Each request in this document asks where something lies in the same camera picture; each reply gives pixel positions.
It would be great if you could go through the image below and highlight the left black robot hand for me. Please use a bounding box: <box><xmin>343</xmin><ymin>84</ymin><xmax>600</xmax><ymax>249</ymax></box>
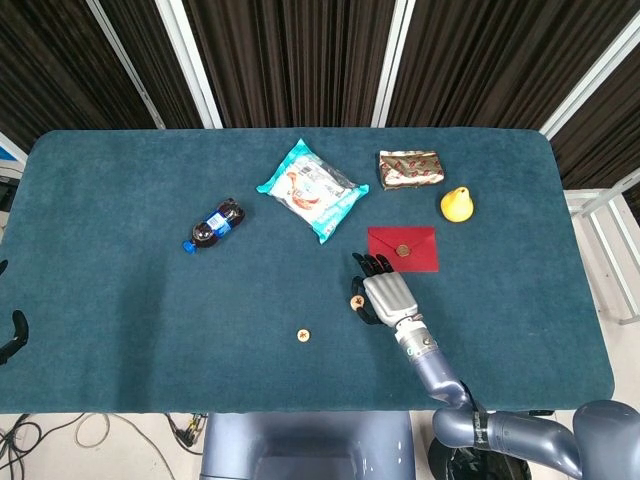
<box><xmin>0</xmin><ymin>259</ymin><xmax>30</xmax><ymax>367</ymax></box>

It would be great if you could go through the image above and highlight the teal white snack bag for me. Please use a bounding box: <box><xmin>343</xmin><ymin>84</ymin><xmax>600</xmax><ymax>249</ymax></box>
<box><xmin>255</xmin><ymin>138</ymin><xmax>371</xmax><ymax>246</ymax></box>

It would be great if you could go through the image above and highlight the white blue box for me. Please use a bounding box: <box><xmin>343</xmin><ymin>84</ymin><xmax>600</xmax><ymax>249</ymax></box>
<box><xmin>0</xmin><ymin>131</ymin><xmax>29</xmax><ymax>174</ymax></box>

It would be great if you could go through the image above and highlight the yellow pear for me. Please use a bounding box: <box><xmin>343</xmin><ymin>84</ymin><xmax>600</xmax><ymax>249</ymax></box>
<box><xmin>439</xmin><ymin>185</ymin><xmax>476</xmax><ymax>224</ymax></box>

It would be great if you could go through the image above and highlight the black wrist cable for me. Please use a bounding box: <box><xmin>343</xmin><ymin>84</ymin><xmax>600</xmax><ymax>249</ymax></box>
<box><xmin>459</xmin><ymin>382</ymin><xmax>481</xmax><ymax>411</ymax></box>

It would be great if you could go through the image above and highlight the black power plug cluster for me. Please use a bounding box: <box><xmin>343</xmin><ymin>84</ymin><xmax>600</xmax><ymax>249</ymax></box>
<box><xmin>167</xmin><ymin>412</ymin><xmax>207</xmax><ymax>455</ymax></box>

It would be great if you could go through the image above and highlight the cola bottle with blue cap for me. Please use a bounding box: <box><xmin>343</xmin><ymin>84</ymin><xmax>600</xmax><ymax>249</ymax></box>
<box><xmin>181</xmin><ymin>198</ymin><xmax>247</xmax><ymax>255</ymax></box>

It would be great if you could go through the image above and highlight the black equipment case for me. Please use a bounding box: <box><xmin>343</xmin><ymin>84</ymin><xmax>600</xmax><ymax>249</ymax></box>
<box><xmin>0</xmin><ymin>169</ymin><xmax>24</xmax><ymax>211</ymax></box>

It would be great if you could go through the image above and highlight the gold red patterned wrapper pack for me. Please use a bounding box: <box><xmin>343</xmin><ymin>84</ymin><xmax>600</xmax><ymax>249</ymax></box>
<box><xmin>378</xmin><ymin>149</ymin><xmax>445</xmax><ymax>192</ymax></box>

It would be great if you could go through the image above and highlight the white metal rack frame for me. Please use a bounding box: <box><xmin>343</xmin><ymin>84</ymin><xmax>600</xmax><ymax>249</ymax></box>
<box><xmin>563</xmin><ymin>167</ymin><xmax>640</xmax><ymax>326</ymax></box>

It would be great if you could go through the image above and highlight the dark brown pleated curtain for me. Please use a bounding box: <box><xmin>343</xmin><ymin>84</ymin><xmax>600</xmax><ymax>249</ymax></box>
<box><xmin>99</xmin><ymin>0</ymin><xmax>205</xmax><ymax>130</ymax></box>
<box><xmin>387</xmin><ymin>0</ymin><xmax>640</xmax><ymax>132</ymax></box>
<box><xmin>549</xmin><ymin>52</ymin><xmax>640</xmax><ymax>221</ymax></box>
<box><xmin>180</xmin><ymin>0</ymin><xmax>397</xmax><ymax>130</ymax></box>
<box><xmin>0</xmin><ymin>0</ymin><xmax>157</xmax><ymax>154</ymax></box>

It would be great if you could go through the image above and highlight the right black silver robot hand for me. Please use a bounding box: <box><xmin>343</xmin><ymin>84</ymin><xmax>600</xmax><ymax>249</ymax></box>
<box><xmin>349</xmin><ymin>252</ymin><xmax>420</xmax><ymax>328</ymax></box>

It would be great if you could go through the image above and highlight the white partition post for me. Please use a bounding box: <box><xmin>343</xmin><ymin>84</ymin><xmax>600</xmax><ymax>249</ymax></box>
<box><xmin>85</xmin><ymin>0</ymin><xmax>166</xmax><ymax>130</ymax></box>
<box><xmin>154</xmin><ymin>0</ymin><xmax>224</xmax><ymax>130</ymax></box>
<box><xmin>371</xmin><ymin>0</ymin><xmax>420</xmax><ymax>129</ymax></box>
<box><xmin>538</xmin><ymin>22</ymin><xmax>640</xmax><ymax>141</ymax></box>

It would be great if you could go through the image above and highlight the white floor cable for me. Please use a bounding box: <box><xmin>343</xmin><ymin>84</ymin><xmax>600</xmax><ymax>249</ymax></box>
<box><xmin>74</xmin><ymin>412</ymin><xmax>176</xmax><ymax>480</ymax></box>

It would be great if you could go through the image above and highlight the black floor cable bundle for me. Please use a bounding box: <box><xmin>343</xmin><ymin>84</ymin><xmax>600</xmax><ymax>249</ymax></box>
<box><xmin>0</xmin><ymin>413</ymin><xmax>46</xmax><ymax>480</ymax></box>

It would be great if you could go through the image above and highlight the blue-grey robot torso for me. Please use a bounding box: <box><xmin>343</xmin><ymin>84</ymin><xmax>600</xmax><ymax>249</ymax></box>
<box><xmin>199</xmin><ymin>412</ymin><xmax>416</xmax><ymax>480</ymax></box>

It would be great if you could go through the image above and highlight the teal table cloth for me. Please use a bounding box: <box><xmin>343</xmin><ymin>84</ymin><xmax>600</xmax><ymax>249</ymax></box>
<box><xmin>0</xmin><ymin>128</ymin><xmax>616</xmax><ymax>415</ymax></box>

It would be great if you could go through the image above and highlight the red envelope with gold seal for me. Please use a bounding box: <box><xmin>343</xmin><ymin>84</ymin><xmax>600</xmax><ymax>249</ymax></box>
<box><xmin>367</xmin><ymin>226</ymin><xmax>440</xmax><ymax>274</ymax></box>

